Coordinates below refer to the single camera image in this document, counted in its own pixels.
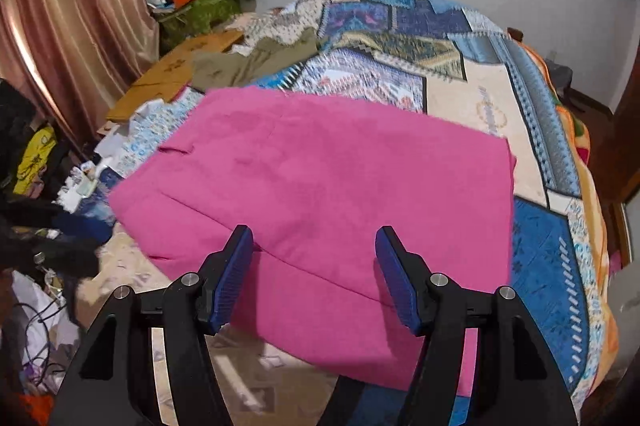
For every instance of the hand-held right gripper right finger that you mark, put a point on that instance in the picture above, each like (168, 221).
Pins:
(397, 276)

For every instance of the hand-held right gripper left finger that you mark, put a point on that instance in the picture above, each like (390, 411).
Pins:
(232, 286)

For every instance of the pink pants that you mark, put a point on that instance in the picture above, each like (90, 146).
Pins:
(325, 165)

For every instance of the olive green pants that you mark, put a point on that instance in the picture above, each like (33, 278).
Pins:
(240, 65)

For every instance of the white plastic bag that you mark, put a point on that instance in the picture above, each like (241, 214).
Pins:
(30, 296)

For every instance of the yellow printed cloth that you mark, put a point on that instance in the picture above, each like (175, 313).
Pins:
(35, 155)

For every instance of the white paper sheets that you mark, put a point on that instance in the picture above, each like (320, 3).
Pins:
(125, 130)

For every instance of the patchwork patterned blanket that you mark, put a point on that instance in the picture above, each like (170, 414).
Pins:
(400, 70)

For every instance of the wooden lap desk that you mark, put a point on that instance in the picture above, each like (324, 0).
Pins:
(160, 75)

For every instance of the orange fleece blanket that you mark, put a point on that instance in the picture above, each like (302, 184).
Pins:
(575, 125)

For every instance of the striped pink curtain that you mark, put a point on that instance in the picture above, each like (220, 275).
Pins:
(75, 5)

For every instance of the grey backpack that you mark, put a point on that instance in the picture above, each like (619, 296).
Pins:
(559, 80)

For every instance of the dark wooden bedpost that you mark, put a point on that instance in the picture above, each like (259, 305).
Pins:
(515, 34)

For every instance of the green patterned storage basket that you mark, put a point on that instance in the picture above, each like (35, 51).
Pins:
(200, 13)

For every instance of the brown wooden door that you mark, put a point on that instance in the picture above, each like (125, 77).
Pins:
(631, 130)

